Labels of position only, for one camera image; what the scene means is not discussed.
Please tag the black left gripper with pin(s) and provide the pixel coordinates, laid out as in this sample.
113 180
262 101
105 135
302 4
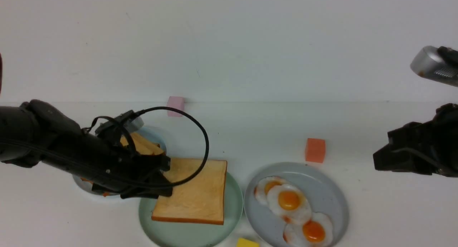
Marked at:
138 177

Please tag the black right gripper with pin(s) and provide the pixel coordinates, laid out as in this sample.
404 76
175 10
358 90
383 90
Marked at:
420 148

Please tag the toast slice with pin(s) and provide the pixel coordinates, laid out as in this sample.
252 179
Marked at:
146 147
201 200

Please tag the fried egg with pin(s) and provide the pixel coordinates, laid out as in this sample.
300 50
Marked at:
264 186
289 204
317 232

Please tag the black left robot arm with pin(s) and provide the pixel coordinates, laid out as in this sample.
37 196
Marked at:
109 162

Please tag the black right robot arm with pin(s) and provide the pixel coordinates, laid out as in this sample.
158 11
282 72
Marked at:
447 114

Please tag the light blue bread plate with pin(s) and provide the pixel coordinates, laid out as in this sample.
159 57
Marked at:
146 133

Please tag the mint green centre plate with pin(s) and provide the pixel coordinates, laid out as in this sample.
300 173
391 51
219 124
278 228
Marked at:
171 234

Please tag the pink foam cube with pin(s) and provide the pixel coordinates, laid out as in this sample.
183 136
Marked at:
176 103

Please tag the grey blue egg plate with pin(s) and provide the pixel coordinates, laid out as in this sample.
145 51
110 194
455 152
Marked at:
323 194

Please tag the orange foam cube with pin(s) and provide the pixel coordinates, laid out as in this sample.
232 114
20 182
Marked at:
315 150

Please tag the yellow foam cube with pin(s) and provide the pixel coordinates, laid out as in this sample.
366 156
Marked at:
242 242

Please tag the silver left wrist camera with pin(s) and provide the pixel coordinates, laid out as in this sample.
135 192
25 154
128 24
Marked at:
129 120

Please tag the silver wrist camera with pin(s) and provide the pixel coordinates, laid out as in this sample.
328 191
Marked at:
439 64
129 120

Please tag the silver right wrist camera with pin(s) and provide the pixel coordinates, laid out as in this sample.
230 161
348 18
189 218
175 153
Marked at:
439 64

